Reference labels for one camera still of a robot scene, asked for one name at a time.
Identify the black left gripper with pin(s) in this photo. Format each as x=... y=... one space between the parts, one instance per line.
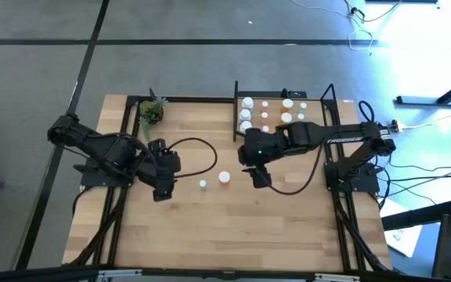
x=163 y=168

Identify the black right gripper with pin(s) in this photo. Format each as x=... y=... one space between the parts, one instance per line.
x=260 y=147

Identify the large white-capped bottle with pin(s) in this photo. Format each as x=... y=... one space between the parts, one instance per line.
x=224 y=177

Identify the small pink pill bottle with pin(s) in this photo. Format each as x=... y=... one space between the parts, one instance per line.
x=264 y=103
x=264 y=115

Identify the white melatonin bottle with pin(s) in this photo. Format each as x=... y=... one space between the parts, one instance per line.
x=247 y=102
x=244 y=114

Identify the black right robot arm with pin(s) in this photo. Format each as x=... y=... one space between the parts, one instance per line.
x=347 y=137

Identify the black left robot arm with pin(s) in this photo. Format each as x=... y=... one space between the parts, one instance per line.
x=100 y=147

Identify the black box behind shelf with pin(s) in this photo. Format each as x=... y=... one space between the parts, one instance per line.
x=295 y=94

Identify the green potted plant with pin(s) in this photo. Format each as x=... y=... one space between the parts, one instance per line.
x=151 y=111

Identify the white printed paper sheet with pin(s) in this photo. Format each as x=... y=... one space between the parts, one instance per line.
x=401 y=235

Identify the black floor beam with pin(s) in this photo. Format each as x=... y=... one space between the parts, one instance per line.
x=417 y=219

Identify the black desk leg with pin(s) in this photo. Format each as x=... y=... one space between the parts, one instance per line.
x=437 y=100

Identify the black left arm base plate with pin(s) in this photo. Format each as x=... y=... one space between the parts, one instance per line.
x=92 y=182

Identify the wooden shelf with black frame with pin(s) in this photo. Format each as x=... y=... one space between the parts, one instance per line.
x=315 y=113

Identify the black table rail frame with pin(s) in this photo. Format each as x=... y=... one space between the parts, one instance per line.
x=210 y=99

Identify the silver frame bracket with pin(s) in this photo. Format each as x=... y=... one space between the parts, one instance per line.
x=337 y=277
x=117 y=273

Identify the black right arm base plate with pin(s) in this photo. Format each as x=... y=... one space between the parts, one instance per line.
x=360 y=184

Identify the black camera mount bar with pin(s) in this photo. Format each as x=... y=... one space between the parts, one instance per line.
x=53 y=274

